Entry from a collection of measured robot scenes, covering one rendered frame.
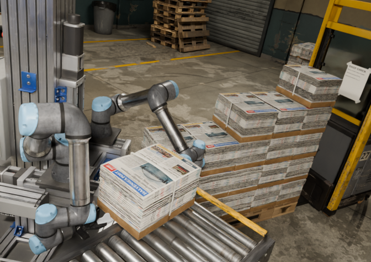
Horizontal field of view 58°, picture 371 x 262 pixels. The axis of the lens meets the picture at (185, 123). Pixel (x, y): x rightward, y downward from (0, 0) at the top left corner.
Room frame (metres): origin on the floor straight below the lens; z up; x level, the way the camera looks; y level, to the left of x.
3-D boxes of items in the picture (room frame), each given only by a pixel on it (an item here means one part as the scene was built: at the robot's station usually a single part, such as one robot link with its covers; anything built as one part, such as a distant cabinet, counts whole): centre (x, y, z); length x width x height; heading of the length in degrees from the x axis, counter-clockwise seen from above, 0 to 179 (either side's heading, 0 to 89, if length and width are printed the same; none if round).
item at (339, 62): (2.87, -1.29, 1.28); 0.57 x 0.01 x 0.65; 33
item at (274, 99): (2.45, -0.67, 1.06); 0.37 x 0.28 x 0.01; 34
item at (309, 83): (2.62, -0.91, 0.65); 0.39 x 0.30 x 1.29; 33
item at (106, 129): (1.89, 0.53, 0.87); 0.15 x 0.15 x 0.10
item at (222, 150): (2.23, -0.31, 0.42); 1.17 x 0.39 x 0.83; 123
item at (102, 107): (1.90, 0.53, 0.98); 0.13 x 0.12 x 0.14; 153
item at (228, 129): (2.30, -0.42, 0.86); 0.38 x 0.29 x 0.04; 32
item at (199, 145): (1.71, -0.09, 0.91); 0.11 x 0.08 x 0.11; 153
